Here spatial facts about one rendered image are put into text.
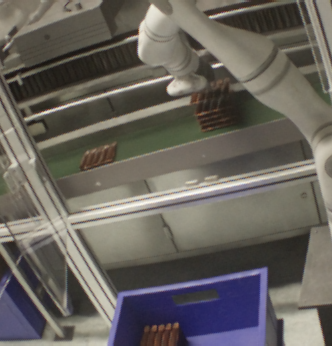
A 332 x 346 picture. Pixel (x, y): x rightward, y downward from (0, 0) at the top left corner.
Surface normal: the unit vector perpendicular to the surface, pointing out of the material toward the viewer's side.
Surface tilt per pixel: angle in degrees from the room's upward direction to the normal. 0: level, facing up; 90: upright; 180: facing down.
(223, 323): 90
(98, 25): 90
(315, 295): 0
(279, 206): 90
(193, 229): 90
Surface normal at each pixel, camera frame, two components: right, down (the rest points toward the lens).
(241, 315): -0.11, 0.58
